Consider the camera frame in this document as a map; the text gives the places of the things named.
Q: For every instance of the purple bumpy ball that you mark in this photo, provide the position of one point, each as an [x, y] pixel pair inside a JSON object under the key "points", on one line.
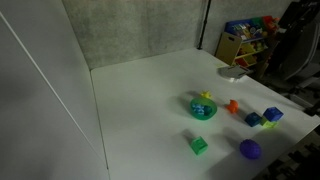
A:
{"points": [[250, 149]]}

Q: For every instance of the yellow star toy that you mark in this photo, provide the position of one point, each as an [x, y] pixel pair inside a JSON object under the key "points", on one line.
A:
{"points": [[206, 94]]}

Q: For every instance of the blue toy figure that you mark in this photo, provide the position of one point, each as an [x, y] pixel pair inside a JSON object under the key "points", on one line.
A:
{"points": [[201, 109]]}

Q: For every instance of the silver metal bracket plate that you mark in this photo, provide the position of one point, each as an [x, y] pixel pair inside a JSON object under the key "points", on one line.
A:
{"points": [[232, 72]]}

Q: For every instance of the dark blue toy block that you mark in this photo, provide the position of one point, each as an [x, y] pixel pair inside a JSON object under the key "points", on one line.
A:
{"points": [[253, 119]]}

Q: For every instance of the green toy cube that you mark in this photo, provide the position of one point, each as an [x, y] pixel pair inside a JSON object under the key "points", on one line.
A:
{"points": [[199, 146]]}

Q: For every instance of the wooden toy storage shelf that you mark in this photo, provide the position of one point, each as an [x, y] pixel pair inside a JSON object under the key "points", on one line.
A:
{"points": [[243, 40]]}

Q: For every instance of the black stand pole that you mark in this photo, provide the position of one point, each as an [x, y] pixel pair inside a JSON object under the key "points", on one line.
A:
{"points": [[204, 26]]}

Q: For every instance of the orange toy object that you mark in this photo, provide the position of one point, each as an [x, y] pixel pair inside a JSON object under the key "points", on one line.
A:
{"points": [[232, 106]]}

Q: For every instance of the black office chair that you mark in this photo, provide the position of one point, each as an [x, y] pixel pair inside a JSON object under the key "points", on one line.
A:
{"points": [[300, 43]]}

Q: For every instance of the yellow sticky note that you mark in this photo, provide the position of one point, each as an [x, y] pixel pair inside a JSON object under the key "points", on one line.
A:
{"points": [[220, 64]]}

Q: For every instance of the green plastic bowl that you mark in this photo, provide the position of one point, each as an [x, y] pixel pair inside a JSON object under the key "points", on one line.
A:
{"points": [[213, 110]]}

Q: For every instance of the lime green toy block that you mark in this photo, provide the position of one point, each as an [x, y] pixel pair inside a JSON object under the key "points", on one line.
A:
{"points": [[268, 123]]}

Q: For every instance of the bright blue toy block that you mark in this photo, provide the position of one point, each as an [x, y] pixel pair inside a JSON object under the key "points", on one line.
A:
{"points": [[273, 114]]}

